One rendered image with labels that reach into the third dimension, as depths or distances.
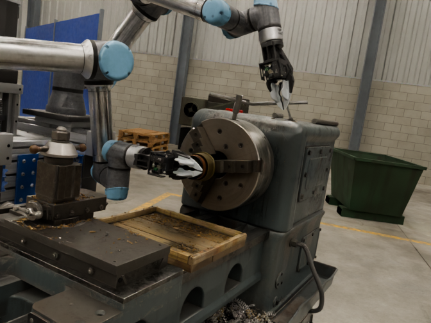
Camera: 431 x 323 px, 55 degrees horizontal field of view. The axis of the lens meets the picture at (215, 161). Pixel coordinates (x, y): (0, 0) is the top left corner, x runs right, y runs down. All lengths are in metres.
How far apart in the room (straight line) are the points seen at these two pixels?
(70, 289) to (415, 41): 11.23
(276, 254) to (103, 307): 0.85
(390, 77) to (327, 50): 1.70
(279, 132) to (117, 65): 0.58
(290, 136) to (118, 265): 0.84
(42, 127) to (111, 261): 1.02
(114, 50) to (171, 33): 10.92
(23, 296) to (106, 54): 0.69
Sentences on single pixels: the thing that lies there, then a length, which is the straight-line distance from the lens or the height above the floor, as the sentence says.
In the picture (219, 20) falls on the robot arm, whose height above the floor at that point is 1.52.
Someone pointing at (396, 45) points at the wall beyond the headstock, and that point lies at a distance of 11.64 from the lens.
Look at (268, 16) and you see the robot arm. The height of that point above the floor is 1.57.
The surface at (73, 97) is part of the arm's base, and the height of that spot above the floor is 1.23.
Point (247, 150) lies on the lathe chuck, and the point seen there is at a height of 1.15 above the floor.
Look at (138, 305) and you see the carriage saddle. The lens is 0.82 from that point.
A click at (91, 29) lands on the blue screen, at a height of 2.09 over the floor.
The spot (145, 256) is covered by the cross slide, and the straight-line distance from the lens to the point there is 0.84.
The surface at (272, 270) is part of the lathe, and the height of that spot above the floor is 0.72.
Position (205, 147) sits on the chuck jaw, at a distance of 1.35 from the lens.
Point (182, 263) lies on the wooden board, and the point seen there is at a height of 0.88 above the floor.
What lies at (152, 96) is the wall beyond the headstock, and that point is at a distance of 12.18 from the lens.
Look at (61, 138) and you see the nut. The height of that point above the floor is 1.16.
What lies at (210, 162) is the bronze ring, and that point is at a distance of 1.28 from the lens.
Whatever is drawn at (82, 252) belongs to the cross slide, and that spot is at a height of 0.97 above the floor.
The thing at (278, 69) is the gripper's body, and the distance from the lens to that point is 1.32.
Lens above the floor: 1.28
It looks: 8 degrees down
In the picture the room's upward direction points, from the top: 8 degrees clockwise
